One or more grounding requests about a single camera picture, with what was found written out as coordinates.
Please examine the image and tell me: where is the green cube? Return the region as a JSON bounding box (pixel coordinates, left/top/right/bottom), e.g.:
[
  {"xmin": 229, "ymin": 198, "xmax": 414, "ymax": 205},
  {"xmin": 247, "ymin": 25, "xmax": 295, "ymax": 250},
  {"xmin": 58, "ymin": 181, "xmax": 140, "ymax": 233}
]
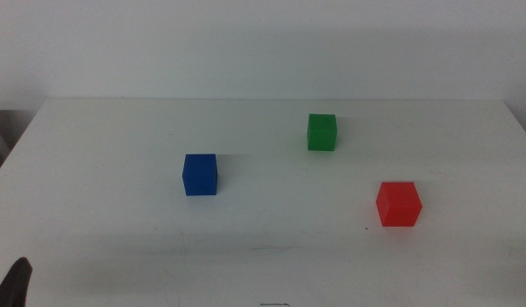
[{"xmin": 306, "ymin": 113, "xmax": 338, "ymax": 152}]

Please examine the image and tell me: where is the red cube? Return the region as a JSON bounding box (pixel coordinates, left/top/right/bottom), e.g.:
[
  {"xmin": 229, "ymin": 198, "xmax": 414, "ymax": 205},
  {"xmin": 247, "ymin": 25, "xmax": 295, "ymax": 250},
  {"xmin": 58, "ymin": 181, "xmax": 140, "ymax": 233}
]
[{"xmin": 375, "ymin": 181, "xmax": 424, "ymax": 228}]

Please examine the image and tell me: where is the blue cube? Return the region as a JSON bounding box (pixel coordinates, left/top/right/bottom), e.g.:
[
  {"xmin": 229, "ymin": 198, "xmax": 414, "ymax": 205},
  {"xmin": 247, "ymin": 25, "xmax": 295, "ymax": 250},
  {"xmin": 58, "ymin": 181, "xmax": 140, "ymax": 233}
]
[{"xmin": 182, "ymin": 153, "xmax": 218, "ymax": 197}]

